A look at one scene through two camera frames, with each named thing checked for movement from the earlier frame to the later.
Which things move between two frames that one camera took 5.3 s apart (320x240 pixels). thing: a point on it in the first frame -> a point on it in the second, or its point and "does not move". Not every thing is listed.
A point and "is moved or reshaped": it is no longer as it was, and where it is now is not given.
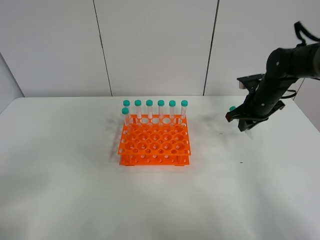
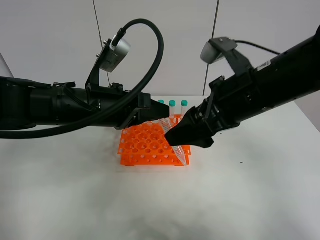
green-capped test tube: (231, 108) is moved or reshaped
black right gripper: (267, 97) -> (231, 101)
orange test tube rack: (155, 140) does not move
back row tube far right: (184, 105) does not move
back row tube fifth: (172, 104) does not move
